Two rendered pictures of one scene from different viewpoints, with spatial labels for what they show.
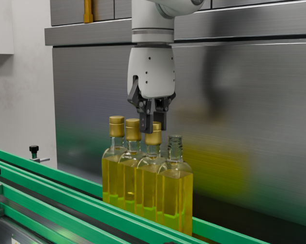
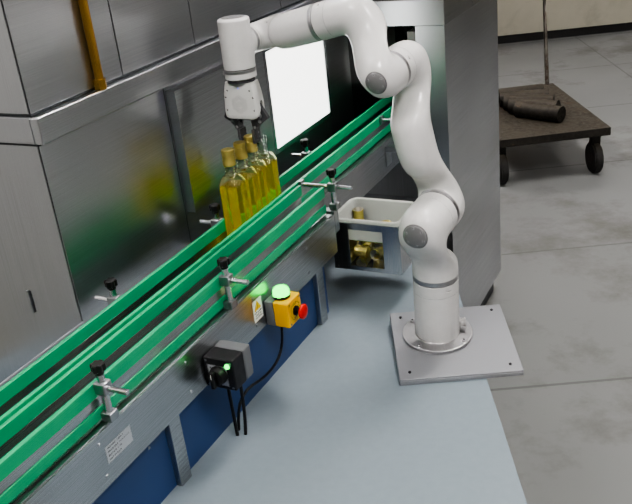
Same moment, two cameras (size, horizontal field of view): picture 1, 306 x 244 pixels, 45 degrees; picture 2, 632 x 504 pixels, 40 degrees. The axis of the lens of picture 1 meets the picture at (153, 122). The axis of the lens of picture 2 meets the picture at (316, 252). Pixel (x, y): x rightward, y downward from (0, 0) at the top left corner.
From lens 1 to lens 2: 2.57 m
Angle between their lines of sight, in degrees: 99
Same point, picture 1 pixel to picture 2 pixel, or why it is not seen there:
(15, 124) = not seen: outside the picture
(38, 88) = not seen: outside the picture
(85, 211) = (251, 234)
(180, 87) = (203, 113)
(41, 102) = not seen: outside the picture
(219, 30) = (212, 59)
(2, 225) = (241, 306)
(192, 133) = (216, 145)
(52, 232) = (273, 252)
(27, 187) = (197, 280)
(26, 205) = (250, 259)
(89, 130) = (118, 221)
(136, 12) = (251, 56)
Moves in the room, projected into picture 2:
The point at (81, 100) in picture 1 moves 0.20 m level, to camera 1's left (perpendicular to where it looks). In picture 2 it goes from (101, 192) to (107, 221)
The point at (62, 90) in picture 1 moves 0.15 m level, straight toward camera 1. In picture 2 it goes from (70, 198) to (132, 181)
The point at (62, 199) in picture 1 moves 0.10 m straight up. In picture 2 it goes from (233, 248) to (227, 212)
